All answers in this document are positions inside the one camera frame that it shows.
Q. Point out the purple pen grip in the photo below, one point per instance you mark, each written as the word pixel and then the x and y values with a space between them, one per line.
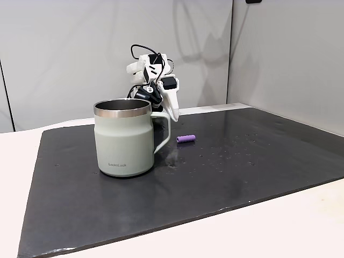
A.
pixel 185 138

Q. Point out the pale green steel mug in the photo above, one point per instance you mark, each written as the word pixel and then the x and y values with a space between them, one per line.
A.
pixel 123 139

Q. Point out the black table mat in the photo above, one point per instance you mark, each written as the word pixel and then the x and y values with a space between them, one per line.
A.
pixel 188 188

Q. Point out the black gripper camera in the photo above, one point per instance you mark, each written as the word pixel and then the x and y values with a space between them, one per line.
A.
pixel 146 94

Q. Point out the black wall-mounted object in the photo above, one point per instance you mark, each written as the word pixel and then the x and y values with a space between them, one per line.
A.
pixel 253 1

